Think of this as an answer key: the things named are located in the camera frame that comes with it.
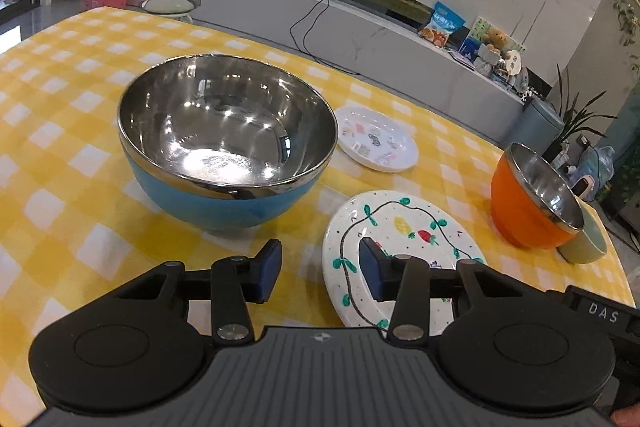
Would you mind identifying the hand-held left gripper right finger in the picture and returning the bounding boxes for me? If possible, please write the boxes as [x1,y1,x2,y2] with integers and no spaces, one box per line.
[359,237,537,342]

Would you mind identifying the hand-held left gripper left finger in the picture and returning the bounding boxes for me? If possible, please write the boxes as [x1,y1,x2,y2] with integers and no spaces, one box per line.
[107,238,283,343]

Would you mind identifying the green ceramic bowl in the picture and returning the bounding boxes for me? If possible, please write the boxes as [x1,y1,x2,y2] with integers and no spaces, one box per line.
[557,202,608,265]

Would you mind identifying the orange steel bowl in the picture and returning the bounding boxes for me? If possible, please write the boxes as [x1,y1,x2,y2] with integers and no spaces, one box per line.
[490,143,586,250]

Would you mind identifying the white plate with vine painting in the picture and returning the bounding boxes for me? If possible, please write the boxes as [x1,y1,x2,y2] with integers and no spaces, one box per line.
[321,190,488,333]

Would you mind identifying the small white heater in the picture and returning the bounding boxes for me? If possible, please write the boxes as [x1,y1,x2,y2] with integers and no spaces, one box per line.
[570,177,596,202]

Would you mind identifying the small white printed plate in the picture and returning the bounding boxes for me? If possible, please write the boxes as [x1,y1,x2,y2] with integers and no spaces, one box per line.
[334,104,419,172]

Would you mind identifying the blue water jug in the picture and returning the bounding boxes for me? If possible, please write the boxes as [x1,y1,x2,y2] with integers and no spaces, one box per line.
[575,146,616,200]

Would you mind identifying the blue steel bowl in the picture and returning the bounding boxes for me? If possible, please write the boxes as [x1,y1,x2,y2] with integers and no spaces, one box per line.
[117,54,340,232]

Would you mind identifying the potted long-leaf plant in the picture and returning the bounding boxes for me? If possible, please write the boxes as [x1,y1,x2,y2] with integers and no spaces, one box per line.
[542,64,618,168]

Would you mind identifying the grey-blue trash bin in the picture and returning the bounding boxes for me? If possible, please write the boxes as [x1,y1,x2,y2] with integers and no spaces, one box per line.
[505,97,566,160]

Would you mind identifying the yellow checked tablecloth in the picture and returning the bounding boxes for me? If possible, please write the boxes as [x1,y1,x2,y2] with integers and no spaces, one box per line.
[0,6,636,408]

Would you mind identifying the blue snack bag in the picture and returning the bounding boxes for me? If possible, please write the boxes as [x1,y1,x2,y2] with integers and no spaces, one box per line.
[419,2,466,50]

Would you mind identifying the grey television bench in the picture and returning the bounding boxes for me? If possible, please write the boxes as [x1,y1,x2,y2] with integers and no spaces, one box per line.
[82,0,531,145]

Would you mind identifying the brown teddy bear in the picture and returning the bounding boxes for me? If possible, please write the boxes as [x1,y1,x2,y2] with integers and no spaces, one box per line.
[482,27,513,54]

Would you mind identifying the grey round chair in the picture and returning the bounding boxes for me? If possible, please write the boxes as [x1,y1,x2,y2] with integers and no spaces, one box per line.
[141,0,201,15]

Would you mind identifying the hanging ivy plant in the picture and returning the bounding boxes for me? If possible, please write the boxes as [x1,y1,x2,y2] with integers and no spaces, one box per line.
[612,0,640,72]

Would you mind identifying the black cable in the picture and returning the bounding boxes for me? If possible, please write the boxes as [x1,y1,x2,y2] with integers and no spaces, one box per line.
[290,0,361,75]

